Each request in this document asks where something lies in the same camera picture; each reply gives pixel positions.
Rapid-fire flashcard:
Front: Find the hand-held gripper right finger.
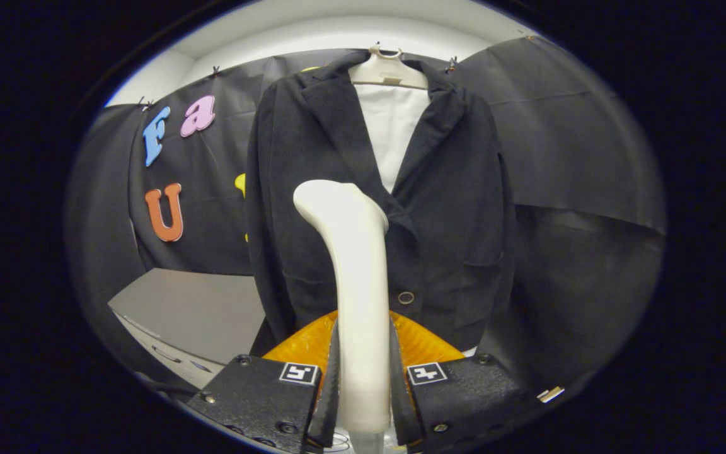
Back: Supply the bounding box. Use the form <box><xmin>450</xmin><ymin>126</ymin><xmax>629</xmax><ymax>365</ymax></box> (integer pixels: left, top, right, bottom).
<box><xmin>389</xmin><ymin>310</ymin><xmax>531</xmax><ymax>450</ymax></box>

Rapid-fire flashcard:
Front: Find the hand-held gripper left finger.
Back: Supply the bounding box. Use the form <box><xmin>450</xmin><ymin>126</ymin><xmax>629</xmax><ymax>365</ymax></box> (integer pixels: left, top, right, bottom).
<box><xmin>187</xmin><ymin>310</ymin><xmax>342</xmax><ymax>454</ymax></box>

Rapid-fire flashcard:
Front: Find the white garment steamer head with hose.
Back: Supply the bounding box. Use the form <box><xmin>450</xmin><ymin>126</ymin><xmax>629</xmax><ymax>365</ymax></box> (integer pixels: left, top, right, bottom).
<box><xmin>292</xmin><ymin>180</ymin><xmax>395</xmax><ymax>454</ymax></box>

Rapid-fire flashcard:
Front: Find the black jacket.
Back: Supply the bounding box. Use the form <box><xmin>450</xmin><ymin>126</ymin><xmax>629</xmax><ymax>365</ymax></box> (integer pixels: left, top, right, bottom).
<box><xmin>246</xmin><ymin>50</ymin><xmax>518</xmax><ymax>357</ymax></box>

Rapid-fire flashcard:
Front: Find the white shirt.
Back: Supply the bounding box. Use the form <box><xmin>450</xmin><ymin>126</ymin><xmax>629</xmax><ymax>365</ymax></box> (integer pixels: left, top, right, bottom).
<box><xmin>355</xmin><ymin>83</ymin><xmax>432</xmax><ymax>194</ymax></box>

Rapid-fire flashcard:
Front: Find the white clothes hanger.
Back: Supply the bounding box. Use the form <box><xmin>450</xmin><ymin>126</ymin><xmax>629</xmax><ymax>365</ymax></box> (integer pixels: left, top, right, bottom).
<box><xmin>349</xmin><ymin>43</ymin><xmax>430</xmax><ymax>90</ymax></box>

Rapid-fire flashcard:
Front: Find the grey cabinet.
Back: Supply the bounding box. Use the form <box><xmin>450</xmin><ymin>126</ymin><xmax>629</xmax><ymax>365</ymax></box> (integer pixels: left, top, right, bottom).
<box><xmin>108</xmin><ymin>268</ymin><xmax>267</xmax><ymax>390</ymax></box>

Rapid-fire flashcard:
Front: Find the black backdrop cloth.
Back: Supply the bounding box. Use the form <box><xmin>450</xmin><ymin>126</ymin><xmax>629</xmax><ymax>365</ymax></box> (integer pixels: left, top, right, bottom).
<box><xmin>66</xmin><ymin>35</ymin><xmax>666</xmax><ymax>404</ymax></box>

